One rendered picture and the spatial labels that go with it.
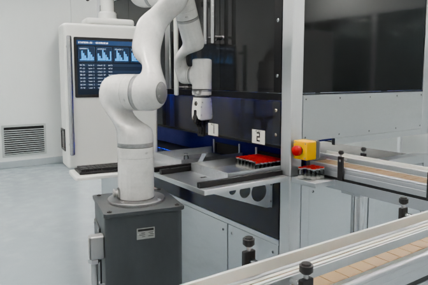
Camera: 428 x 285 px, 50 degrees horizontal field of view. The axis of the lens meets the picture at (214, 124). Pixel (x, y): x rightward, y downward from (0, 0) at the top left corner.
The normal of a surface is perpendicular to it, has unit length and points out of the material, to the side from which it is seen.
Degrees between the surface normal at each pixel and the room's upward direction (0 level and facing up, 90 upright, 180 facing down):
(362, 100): 90
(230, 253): 90
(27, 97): 90
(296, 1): 90
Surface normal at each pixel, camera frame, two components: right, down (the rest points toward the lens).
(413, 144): -0.82, 0.06
